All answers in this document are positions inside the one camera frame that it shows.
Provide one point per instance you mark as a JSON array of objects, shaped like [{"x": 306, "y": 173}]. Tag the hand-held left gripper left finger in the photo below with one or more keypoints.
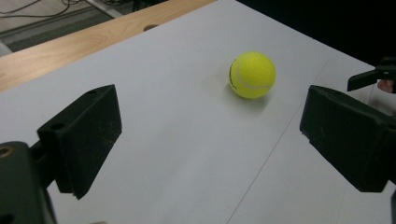
[{"x": 84, "y": 140}]

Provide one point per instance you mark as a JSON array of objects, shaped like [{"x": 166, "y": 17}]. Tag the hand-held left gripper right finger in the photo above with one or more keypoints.
[{"x": 351, "y": 140}]

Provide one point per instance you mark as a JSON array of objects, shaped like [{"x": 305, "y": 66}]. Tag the yellow tennis ball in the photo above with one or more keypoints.
[{"x": 252, "y": 74}]

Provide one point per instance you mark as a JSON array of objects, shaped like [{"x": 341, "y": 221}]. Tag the wooden table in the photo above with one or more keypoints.
[{"x": 62, "y": 51}]

